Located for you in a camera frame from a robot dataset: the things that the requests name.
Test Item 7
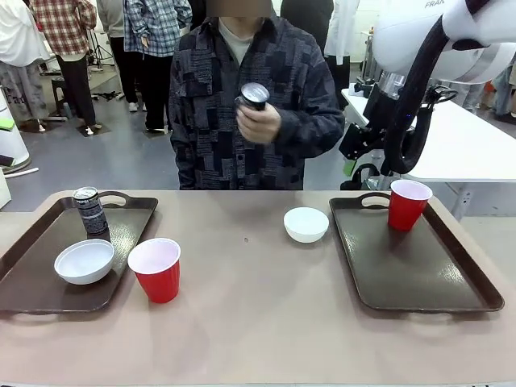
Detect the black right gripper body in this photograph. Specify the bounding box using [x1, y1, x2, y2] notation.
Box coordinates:
[362, 82, 405, 135]

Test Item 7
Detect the red plastic cup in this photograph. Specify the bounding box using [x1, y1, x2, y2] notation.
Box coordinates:
[387, 179, 434, 233]
[127, 237, 181, 305]

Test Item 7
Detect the black Pepsi can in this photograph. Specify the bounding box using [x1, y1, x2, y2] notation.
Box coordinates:
[72, 186, 110, 237]
[235, 81, 271, 114]

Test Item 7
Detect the grey-white plastic bowl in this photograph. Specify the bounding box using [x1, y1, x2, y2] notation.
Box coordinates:
[53, 239, 116, 286]

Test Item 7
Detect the person's left forearm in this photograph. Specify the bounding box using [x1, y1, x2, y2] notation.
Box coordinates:
[276, 105, 346, 151]

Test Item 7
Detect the person's left hand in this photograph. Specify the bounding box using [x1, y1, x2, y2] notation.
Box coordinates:
[235, 97, 282, 145]

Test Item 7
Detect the white plastic bowl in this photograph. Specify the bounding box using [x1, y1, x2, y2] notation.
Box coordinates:
[283, 206, 330, 244]

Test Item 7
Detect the person in white coat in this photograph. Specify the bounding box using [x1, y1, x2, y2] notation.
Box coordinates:
[323, 0, 362, 112]

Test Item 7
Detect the brown plastic serving tray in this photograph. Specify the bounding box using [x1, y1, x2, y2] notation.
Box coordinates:
[328, 192, 506, 314]
[0, 190, 160, 314]

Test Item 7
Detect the person in black top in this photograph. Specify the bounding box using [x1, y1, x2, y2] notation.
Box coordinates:
[280, 0, 335, 52]

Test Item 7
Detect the person in dark patchwork shirt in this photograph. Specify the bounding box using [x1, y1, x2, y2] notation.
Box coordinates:
[168, 0, 346, 192]

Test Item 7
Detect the person in blue plaid shirt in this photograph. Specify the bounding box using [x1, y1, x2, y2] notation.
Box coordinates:
[123, 0, 194, 134]

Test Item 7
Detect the person in grey top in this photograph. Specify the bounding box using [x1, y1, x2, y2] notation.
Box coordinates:
[98, 0, 141, 114]

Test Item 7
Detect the black tripod stand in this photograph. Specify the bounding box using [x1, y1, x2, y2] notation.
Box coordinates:
[85, 30, 123, 102]

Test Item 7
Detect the black stool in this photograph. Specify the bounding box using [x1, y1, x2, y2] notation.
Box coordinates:
[49, 78, 74, 121]

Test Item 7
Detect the person in red plaid shirt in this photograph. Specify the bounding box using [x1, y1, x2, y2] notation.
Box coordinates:
[30, 0, 101, 137]

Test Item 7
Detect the person in white shirt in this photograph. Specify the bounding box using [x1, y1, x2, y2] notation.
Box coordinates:
[0, 0, 52, 132]

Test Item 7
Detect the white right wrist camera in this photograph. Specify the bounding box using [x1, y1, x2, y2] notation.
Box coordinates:
[353, 81, 377, 98]

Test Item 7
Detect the black braided cable sleeve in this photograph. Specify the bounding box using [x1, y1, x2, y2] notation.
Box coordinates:
[382, 6, 451, 175]

